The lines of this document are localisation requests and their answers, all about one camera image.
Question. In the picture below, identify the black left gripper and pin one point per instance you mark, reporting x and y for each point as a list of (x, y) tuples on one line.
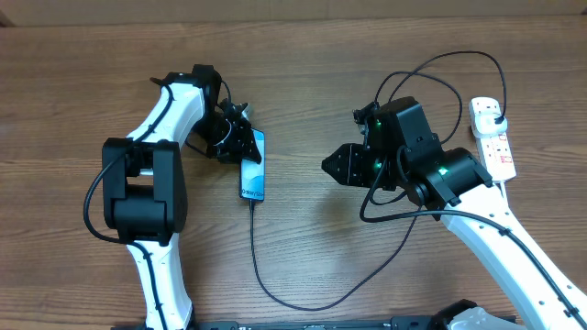
[(240, 147)]

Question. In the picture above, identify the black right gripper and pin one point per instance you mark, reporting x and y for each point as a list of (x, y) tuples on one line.
[(353, 169)]

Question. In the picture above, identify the blue Galaxy smartphone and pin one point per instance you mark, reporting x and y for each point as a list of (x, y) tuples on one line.
[(252, 174)]

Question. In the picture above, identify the white power strip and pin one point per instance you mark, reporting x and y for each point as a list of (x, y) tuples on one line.
[(495, 152)]

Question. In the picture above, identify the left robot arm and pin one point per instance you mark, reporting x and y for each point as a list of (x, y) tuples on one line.
[(144, 189)]

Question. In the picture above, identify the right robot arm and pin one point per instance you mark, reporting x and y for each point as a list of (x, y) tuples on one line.
[(400, 151)]

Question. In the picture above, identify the white charger plug adapter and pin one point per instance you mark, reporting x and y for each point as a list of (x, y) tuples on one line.
[(485, 126)]

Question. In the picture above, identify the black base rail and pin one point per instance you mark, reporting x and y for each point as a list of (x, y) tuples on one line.
[(395, 323)]

